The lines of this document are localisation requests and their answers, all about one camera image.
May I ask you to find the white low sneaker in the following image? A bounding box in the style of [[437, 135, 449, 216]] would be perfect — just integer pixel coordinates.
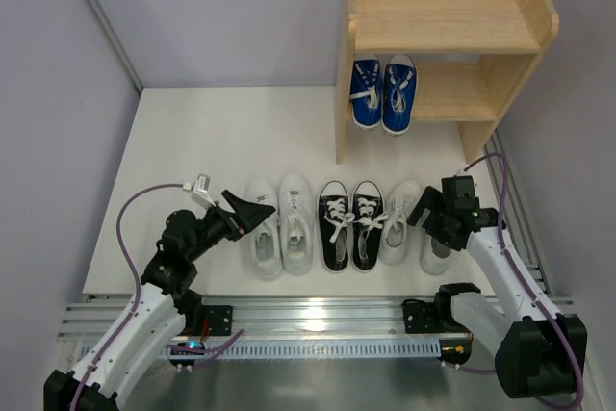
[[378, 180, 422, 266], [420, 235, 455, 276]]

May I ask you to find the black canvas sneaker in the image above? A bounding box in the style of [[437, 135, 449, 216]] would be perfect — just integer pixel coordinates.
[[317, 180, 354, 273], [351, 181, 387, 272]]

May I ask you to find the blue canvas sneaker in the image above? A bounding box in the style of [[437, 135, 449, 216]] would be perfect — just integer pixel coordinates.
[[381, 54, 418, 136], [348, 55, 383, 130]]

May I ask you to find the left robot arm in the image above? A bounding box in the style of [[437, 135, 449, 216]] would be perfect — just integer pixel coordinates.
[[43, 191, 276, 410]]

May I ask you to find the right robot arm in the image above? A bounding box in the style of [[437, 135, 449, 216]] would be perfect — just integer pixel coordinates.
[[407, 175, 587, 400]]

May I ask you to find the wooden two-tier shoe shelf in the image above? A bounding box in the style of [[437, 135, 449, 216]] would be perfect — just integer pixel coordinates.
[[334, 0, 559, 164]]

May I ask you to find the white leather sneaker left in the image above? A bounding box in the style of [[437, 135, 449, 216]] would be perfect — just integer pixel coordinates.
[[245, 179, 282, 279]]

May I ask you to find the white leather sneaker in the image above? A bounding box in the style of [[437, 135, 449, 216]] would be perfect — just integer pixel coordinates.
[[278, 174, 315, 275], [245, 179, 282, 279]]

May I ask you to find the white leather sneaker right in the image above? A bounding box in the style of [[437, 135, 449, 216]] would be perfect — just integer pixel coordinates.
[[278, 174, 315, 275]]

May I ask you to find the left corner aluminium profile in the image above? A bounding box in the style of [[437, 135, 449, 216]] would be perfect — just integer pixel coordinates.
[[83, 0, 144, 95]]

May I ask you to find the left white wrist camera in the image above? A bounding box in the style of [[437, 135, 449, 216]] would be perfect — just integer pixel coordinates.
[[182, 174, 216, 209]]

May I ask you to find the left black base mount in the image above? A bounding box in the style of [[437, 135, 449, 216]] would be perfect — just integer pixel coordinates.
[[182, 304, 233, 339]]

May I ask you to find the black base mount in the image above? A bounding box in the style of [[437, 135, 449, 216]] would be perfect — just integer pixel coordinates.
[[401, 299, 441, 334], [182, 304, 233, 339]]

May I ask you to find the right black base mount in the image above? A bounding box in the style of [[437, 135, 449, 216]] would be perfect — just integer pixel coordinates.
[[401, 299, 441, 334]]

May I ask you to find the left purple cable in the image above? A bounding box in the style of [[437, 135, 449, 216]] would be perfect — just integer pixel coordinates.
[[71, 182, 193, 411]]

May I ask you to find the perforated cable tray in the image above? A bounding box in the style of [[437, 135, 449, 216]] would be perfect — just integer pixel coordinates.
[[79, 339, 444, 360]]

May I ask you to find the aluminium front rail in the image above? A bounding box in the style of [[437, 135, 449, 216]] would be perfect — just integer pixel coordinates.
[[58, 295, 404, 341]]

